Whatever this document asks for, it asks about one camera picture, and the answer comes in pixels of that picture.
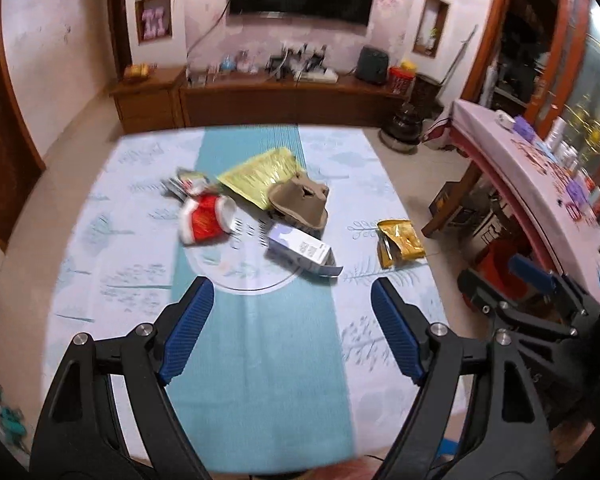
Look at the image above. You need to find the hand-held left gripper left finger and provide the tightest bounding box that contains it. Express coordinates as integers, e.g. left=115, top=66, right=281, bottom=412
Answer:
left=29, top=276, right=216, bottom=480

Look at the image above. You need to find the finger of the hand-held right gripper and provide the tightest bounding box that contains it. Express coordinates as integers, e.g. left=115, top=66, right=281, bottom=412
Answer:
left=509, top=254, right=600, bottom=331
left=456, top=269, right=578, bottom=341

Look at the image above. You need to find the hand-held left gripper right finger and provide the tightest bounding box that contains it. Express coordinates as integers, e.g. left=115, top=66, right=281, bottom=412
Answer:
left=371, top=276, right=558, bottom=480

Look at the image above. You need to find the gold foil packet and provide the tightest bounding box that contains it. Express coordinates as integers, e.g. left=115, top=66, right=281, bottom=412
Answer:
left=376, top=218, right=426, bottom=270

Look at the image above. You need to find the red white wrapper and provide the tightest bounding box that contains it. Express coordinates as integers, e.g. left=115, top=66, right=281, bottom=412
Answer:
left=177, top=192, right=238, bottom=246

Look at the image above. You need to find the lavender box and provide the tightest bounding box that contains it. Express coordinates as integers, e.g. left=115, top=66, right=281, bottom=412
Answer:
left=265, top=222, right=344, bottom=278

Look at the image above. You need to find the grey green small packet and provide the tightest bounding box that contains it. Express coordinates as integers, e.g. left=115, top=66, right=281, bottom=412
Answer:
left=162, top=169, right=211, bottom=198

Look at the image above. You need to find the brown cardboard tray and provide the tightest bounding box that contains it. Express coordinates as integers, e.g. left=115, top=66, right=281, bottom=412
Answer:
left=267, top=171, right=331, bottom=231

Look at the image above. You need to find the yellow green padded envelope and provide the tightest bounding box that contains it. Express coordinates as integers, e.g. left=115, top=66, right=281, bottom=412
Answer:
left=216, top=147, right=306, bottom=211

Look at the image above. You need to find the red bucket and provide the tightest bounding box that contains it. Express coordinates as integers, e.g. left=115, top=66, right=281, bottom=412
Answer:
left=475, top=240, right=528, bottom=301

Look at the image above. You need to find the tree print tablecloth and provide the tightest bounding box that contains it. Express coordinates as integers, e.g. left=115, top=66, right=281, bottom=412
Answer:
left=45, top=125, right=461, bottom=471

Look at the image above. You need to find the pink printed tablecloth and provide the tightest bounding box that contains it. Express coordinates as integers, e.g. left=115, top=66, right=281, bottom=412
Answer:
left=450, top=99, right=600, bottom=306

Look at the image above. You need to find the black pot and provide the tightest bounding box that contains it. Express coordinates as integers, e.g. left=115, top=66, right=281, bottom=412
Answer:
left=380, top=102, right=423, bottom=148

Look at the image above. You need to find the glass door cabinet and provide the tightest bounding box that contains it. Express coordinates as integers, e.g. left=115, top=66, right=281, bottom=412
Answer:
left=525, top=0, right=600, bottom=196

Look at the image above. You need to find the black mesh basket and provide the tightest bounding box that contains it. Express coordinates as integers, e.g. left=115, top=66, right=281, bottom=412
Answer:
left=410, top=74, right=443, bottom=116

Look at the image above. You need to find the red canister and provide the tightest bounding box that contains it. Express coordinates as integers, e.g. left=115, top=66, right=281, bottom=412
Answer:
left=387, top=66, right=413, bottom=96

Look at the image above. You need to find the metal rod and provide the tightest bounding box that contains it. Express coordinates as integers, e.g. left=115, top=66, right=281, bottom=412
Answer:
left=440, top=25, right=478, bottom=86

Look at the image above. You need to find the wooden drawer cabinet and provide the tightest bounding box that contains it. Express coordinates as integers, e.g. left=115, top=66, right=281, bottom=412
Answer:
left=110, top=66, right=187, bottom=135

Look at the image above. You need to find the wooden television cabinet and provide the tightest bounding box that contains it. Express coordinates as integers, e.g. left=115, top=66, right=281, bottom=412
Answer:
left=179, top=70, right=416, bottom=128

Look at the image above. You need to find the dark green appliance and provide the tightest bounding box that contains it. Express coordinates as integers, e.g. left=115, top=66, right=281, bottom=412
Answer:
left=356, top=46, right=388, bottom=85

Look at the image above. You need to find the wooden door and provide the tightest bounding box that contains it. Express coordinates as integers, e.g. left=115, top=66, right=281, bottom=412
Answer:
left=0, top=5, right=46, bottom=251

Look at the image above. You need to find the wooden framed wall niche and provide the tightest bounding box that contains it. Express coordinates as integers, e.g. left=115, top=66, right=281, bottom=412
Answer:
left=412, top=0, right=453, bottom=58

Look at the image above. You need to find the wall niche with pink figures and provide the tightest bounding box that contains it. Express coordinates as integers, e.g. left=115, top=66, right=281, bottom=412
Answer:
left=135, top=0, right=173, bottom=46

